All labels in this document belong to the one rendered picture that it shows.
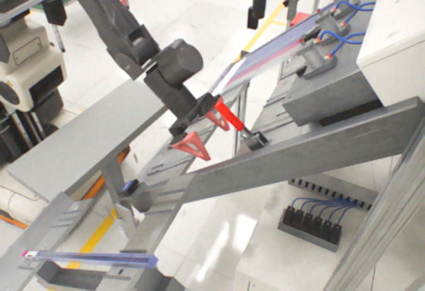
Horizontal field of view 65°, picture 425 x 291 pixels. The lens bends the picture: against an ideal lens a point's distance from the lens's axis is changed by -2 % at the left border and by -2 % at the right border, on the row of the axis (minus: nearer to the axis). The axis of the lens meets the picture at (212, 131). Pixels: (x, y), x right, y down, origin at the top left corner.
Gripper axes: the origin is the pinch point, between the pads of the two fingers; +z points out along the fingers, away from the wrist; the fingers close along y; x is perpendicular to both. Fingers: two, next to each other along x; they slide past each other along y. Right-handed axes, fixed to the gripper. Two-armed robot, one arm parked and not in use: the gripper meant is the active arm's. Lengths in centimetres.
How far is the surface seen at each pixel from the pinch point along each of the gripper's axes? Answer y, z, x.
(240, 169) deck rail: -10.0, 1.8, -11.4
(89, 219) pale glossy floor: 7, 15, 117
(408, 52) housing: -8.1, -4.7, -42.1
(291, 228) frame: 5.1, 34.2, 6.4
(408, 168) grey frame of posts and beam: -14.1, 5.7, -37.6
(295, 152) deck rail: -10.0, 1.8, -22.9
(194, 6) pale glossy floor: 238, -32, 162
